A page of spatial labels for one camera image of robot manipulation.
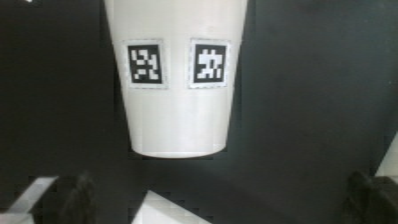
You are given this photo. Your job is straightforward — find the white cylindrical lamp shade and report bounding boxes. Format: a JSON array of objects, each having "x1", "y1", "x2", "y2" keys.
[{"x1": 104, "y1": 0, "x2": 249, "y2": 158}]

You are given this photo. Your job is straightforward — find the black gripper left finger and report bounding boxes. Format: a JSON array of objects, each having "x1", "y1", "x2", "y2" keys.
[{"x1": 33, "y1": 172, "x2": 98, "y2": 224}]

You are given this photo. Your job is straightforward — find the white sheet with tags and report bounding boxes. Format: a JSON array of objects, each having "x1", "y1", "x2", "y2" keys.
[{"x1": 132, "y1": 191, "x2": 214, "y2": 224}]

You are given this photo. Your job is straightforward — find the white left corner bracket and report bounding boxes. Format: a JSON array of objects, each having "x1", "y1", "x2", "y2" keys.
[{"x1": 0, "y1": 176, "x2": 59, "y2": 224}]

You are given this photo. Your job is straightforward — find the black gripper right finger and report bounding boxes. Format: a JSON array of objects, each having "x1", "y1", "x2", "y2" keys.
[{"x1": 344, "y1": 172, "x2": 398, "y2": 224}]

